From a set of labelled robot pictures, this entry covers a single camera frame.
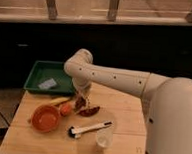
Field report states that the dark purple grape bunch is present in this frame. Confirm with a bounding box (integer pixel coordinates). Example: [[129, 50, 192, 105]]
[[75, 96, 87, 111]]

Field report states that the orange round fruit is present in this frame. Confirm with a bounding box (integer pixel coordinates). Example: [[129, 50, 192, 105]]
[[60, 103, 72, 116]]

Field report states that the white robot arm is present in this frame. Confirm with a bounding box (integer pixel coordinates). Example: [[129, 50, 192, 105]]
[[64, 48, 192, 154]]

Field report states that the red orange bowl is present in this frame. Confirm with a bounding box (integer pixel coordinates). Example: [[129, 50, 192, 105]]
[[30, 105, 60, 133]]

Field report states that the yellow banana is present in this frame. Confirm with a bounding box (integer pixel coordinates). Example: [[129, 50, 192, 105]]
[[49, 97, 71, 106]]

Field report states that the grey sponge in tray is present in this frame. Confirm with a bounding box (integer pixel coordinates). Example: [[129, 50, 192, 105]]
[[38, 78, 57, 90]]

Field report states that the dark red chili pepper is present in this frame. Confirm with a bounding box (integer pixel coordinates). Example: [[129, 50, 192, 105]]
[[79, 107, 100, 117]]

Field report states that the green plastic tray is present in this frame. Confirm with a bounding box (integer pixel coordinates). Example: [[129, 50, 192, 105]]
[[24, 60, 75, 96]]

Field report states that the wooden cutting board table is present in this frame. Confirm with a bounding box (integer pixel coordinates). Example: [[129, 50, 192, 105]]
[[0, 83, 146, 154]]

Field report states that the white black dish brush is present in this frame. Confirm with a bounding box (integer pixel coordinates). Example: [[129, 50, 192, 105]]
[[67, 121, 112, 138]]

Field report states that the white plastic cup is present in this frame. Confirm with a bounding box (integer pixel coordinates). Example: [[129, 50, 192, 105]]
[[96, 128, 113, 148]]

